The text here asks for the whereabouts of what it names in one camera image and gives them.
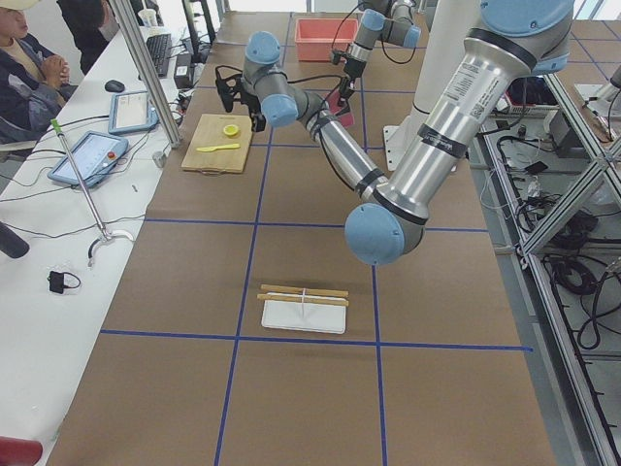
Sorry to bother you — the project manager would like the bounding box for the bamboo cutting board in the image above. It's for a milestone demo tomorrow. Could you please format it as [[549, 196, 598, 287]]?
[[181, 114, 252, 174]]

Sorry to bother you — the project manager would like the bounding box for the paper cup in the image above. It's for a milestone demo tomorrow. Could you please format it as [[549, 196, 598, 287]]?
[[138, 9, 158, 28]]

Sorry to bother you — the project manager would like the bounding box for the small black strap device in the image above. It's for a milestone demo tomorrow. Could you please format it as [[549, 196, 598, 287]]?
[[48, 271, 82, 294]]

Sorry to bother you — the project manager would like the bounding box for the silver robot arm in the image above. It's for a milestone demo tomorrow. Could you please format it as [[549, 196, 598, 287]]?
[[341, 1, 421, 95], [242, 1, 573, 265]]

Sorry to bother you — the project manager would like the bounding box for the pink plastic bin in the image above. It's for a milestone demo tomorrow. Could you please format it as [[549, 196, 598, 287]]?
[[294, 17, 358, 62]]

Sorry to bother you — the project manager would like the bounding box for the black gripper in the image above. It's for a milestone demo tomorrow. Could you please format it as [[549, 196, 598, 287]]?
[[241, 90, 266, 131], [341, 55, 362, 90]]

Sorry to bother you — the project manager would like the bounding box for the metal reacher grabber stick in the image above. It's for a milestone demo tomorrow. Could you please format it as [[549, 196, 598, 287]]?
[[50, 119, 135, 267]]

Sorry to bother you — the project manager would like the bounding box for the black power adapter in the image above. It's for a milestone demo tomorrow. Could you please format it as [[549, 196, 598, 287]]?
[[174, 53, 194, 89]]

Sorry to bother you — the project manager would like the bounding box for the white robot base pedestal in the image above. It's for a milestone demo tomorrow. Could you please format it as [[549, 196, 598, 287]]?
[[384, 0, 478, 171]]

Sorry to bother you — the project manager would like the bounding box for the seated person in cap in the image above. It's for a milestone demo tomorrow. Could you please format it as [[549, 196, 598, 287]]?
[[1, 1, 76, 144]]

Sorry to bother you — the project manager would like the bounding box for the yellow plastic knife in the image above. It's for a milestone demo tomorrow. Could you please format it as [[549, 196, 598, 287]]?
[[196, 143, 241, 153]]

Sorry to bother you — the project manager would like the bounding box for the white rectangular tray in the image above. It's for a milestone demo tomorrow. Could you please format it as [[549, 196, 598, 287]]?
[[261, 298, 348, 334]]

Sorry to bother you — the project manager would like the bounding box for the red cylinder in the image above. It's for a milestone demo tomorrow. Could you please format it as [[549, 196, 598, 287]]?
[[0, 436, 43, 466]]

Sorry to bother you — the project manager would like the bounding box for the black keyboard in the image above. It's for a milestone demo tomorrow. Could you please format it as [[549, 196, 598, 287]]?
[[146, 33, 172, 78]]

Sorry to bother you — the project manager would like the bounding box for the blue teach pendant near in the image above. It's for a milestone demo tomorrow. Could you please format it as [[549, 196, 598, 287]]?
[[48, 131, 129, 187]]

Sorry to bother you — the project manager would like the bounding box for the blue teach pendant far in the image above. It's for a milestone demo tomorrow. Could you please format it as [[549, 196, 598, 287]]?
[[108, 91, 158, 135]]

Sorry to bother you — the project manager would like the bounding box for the yellow lemon slice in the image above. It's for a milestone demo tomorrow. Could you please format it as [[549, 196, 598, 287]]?
[[222, 123, 240, 138]]

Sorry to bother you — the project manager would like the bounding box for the magenta wiping cloth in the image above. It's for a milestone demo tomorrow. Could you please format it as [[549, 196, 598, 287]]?
[[326, 90, 355, 128]]

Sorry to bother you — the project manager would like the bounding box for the blue teach pendant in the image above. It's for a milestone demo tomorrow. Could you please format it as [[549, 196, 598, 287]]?
[[48, 131, 129, 187], [108, 91, 158, 135]]

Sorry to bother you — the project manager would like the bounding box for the black computer mouse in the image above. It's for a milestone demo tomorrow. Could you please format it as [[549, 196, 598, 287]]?
[[104, 80, 125, 93]]

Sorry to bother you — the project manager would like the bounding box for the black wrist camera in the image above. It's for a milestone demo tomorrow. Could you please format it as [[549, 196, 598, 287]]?
[[214, 65, 242, 113]]

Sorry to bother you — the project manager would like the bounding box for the aluminium frame post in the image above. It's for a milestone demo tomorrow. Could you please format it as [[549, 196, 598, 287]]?
[[110, 0, 181, 149]]

